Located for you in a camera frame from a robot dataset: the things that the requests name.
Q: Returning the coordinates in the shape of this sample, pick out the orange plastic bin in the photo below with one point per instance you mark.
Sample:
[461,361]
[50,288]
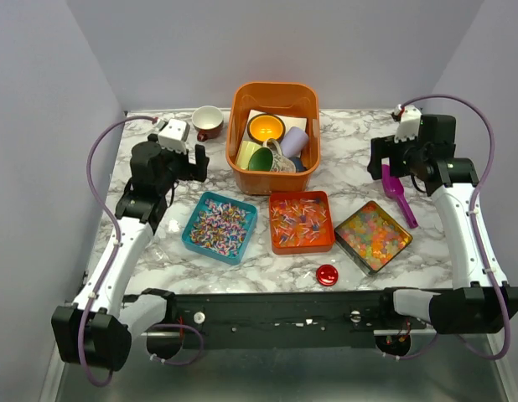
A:
[285,99]

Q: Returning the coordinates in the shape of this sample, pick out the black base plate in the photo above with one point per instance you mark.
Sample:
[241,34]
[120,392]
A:
[323,319]

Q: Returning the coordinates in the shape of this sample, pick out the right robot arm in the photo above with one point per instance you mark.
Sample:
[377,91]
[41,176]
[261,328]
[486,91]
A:
[481,297]

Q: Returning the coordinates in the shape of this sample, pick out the lavender cup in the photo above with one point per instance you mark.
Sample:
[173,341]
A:
[293,142]

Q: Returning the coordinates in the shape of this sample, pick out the gold tin candy tray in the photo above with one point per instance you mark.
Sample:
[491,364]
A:
[372,238]

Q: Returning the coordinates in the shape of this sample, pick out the maroon white cup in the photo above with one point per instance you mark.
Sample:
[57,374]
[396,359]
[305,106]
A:
[208,121]

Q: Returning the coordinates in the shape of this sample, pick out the orange black bowl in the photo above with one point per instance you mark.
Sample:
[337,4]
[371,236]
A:
[264,126]

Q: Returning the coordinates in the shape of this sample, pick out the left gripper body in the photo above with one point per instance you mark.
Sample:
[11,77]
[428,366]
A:
[177,165]

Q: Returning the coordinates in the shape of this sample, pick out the clear plastic jar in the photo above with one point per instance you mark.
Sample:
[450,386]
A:
[165,241]

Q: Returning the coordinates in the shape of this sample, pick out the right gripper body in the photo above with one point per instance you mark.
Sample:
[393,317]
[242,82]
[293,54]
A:
[403,156]

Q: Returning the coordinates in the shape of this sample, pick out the teal candy tray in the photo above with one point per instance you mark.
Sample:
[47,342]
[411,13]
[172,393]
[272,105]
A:
[220,228]

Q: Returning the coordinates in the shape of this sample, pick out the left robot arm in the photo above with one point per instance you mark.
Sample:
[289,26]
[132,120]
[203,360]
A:
[96,330]

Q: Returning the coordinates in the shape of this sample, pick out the purple plastic scoop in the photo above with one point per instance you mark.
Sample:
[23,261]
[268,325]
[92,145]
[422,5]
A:
[393,189]

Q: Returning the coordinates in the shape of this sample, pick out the orange candy tray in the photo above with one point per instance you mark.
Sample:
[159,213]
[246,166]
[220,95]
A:
[300,223]

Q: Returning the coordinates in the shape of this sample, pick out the red jar lid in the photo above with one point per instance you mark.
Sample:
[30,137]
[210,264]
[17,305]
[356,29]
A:
[327,275]

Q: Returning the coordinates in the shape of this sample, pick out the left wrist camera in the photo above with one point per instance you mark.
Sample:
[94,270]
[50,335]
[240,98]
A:
[174,135]

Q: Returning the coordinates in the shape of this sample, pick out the floral patterned mug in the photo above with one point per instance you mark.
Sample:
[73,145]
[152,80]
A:
[279,163]

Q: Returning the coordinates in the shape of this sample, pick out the blue cup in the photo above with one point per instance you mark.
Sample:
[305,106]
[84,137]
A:
[298,164]

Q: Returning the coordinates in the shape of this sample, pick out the pale yellow cup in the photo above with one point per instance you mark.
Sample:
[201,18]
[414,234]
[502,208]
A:
[245,152]

